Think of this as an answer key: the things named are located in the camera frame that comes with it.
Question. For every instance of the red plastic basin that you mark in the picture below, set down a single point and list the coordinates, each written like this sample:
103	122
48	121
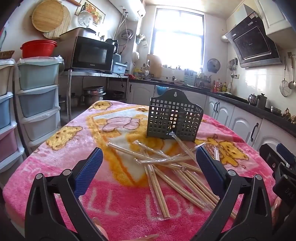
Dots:
38	48

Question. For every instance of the person right hand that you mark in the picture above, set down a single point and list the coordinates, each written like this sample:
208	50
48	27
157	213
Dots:
278	212

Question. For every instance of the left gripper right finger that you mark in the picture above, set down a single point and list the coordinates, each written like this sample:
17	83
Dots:
243	211

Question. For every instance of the plastic drawer tower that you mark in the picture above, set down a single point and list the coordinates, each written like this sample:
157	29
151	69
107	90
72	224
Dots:
37	98

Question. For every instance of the pink cartoon blanket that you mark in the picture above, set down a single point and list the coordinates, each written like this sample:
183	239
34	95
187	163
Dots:
119	195

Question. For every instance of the dark green utensil basket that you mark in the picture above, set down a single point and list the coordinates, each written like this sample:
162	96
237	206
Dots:
173	112

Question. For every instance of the white water heater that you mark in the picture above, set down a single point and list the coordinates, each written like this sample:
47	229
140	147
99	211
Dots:
135	8

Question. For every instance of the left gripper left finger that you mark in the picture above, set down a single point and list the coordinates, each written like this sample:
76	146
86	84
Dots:
54	211

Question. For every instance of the black range hood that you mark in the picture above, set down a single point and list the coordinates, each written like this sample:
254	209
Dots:
251	44

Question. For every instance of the steel kettle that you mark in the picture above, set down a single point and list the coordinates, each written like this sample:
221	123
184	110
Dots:
252	99

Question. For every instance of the blue plastic dish tub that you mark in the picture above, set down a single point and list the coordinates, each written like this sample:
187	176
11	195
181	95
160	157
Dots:
118	68

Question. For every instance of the wooden cutting board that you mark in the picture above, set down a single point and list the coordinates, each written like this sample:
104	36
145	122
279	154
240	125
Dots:
155	65

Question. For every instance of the stacked steel pots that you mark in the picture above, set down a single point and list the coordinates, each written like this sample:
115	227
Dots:
93	94

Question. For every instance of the chopsticks pair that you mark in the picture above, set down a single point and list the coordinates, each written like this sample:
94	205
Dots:
148	160
182	191
183	146
157	193

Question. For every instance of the wire skimmer strainer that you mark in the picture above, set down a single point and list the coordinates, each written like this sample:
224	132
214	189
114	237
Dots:
284	89

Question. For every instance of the round bamboo board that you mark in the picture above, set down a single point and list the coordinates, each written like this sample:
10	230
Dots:
47	16

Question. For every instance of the black microwave oven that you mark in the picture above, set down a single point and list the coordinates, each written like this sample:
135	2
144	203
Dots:
84	53

